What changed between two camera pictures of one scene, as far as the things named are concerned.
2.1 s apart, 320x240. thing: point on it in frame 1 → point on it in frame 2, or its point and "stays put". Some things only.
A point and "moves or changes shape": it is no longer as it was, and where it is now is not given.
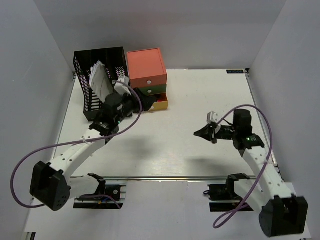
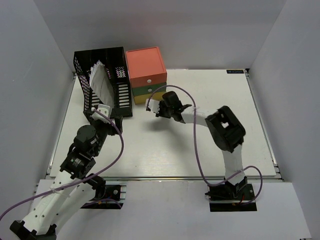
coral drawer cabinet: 146,68 stays put
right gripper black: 208,132 → 160,113
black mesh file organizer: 114,61 stays put
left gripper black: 147,101 → 112,131
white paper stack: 100,81 stays put
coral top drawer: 148,81 stays put
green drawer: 154,89 stays put
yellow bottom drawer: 161,103 moves or changes shape
